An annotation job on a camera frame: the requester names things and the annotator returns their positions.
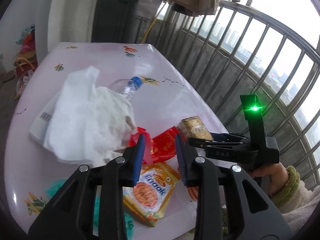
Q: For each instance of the yellow Enaak snack packet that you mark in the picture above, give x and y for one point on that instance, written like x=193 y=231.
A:
x=150 y=197

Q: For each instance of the right hand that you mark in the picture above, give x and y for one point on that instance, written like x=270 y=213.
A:
x=277 y=175

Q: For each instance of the white blue medicine box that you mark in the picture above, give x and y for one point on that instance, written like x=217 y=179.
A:
x=41 y=122

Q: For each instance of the yellow broom stick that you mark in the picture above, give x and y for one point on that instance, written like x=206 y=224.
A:
x=143 y=40

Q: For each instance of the green plastic bag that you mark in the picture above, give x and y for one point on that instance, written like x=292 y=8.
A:
x=56 y=185

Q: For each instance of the pile of colourful bags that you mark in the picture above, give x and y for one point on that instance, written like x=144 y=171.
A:
x=26 y=60

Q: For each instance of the dark cabinet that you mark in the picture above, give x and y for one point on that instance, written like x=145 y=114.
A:
x=113 y=20

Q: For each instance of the red plastic wrapper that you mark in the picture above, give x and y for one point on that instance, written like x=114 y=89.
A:
x=158 y=149

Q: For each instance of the white tissue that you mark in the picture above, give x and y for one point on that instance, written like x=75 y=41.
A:
x=90 y=124

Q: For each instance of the gold tissue pack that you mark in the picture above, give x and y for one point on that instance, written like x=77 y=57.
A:
x=193 y=127

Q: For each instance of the metal balcony railing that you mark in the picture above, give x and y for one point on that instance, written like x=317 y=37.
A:
x=238 y=51

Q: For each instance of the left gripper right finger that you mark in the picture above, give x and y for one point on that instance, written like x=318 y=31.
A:
x=251 y=214

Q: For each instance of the clear plastic bottle blue cap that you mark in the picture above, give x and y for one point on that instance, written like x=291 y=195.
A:
x=126 y=87

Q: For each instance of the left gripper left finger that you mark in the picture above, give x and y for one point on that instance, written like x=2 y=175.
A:
x=69 y=214

